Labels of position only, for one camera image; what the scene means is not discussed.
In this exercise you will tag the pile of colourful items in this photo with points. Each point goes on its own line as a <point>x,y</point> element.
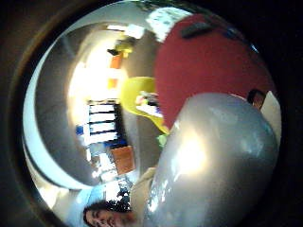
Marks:
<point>150,105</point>

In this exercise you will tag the small green object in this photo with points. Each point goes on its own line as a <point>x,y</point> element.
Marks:
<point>163,140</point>

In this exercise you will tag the orange cabinet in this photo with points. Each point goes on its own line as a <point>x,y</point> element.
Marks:
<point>123,159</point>

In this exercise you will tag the yellow-green hanging object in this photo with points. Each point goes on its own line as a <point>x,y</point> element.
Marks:
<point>123,46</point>

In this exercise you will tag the large red upholstered seat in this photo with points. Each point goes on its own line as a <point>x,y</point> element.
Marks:
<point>208,66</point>

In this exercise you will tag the bright ceiling light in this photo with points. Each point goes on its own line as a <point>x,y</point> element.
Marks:
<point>132,31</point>

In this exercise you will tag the white patterned panel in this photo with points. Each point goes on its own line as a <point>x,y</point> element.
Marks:
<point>165,20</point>

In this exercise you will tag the white board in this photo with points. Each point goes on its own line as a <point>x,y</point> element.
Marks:
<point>272,116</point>

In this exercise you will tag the orange wall panel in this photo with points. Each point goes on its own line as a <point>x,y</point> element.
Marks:
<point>115,63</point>

